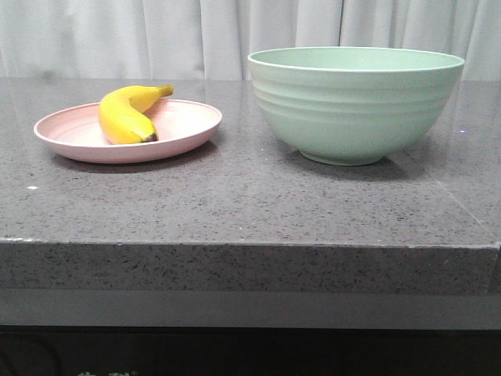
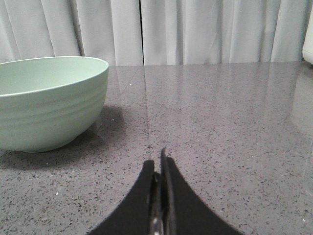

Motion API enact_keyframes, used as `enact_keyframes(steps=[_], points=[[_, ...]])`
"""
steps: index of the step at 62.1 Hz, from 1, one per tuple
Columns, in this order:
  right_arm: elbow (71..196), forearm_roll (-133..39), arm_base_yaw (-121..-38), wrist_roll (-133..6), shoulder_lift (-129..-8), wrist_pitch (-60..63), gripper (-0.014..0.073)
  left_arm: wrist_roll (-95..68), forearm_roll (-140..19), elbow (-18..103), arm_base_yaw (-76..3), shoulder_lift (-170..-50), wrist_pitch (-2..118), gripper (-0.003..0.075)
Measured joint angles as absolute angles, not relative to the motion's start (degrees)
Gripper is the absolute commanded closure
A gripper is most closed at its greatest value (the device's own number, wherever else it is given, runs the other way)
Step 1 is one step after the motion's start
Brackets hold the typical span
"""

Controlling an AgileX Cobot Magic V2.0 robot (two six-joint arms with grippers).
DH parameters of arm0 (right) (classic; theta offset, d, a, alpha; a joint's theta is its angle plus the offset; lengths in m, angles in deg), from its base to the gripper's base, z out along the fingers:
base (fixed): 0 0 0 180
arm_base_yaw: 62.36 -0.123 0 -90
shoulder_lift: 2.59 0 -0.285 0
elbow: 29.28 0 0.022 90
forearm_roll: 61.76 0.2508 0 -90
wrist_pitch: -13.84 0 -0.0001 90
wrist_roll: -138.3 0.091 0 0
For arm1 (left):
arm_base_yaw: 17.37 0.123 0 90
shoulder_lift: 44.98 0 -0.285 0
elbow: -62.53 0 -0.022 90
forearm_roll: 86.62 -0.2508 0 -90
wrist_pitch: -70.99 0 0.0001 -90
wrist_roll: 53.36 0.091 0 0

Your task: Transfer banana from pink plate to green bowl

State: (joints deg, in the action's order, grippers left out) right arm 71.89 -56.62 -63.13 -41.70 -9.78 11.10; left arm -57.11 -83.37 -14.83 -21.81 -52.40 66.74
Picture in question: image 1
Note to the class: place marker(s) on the yellow banana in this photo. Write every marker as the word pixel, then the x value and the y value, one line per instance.
pixel 121 113

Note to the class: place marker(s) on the green ribbed bowl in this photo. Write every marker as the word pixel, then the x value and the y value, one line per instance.
pixel 345 105

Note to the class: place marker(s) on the pink plate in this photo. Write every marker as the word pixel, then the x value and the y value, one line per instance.
pixel 182 126

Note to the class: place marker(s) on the white curtain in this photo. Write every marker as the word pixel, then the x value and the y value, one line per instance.
pixel 212 39

